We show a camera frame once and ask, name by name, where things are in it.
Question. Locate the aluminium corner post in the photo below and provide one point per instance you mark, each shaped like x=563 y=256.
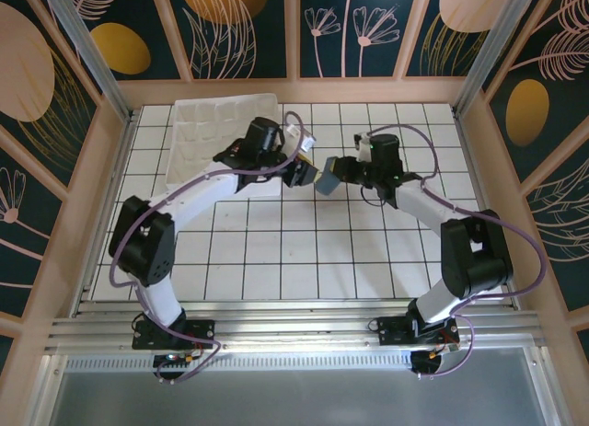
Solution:
x=92 y=49
x=492 y=49

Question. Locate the black connector box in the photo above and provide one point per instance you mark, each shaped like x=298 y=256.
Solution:
x=425 y=359

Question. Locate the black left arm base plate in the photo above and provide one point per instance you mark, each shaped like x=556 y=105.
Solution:
x=202 y=330

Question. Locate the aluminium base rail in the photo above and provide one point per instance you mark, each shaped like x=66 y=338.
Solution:
x=299 y=327

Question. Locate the frosted grey panel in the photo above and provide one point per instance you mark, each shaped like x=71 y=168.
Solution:
x=299 y=398

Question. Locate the white divided organizer box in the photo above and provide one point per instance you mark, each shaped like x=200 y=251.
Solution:
x=202 y=122

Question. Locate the small circuit board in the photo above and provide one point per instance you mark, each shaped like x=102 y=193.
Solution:
x=177 y=357

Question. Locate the slim aluminium table rail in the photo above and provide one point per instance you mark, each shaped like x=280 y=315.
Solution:
x=475 y=168
x=93 y=260

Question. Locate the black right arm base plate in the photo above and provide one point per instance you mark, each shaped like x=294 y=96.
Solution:
x=391 y=330

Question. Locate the teal blue sock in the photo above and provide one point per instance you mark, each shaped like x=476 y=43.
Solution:
x=327 y=187

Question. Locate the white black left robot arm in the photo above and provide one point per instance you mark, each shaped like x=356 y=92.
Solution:
x=202 y=189

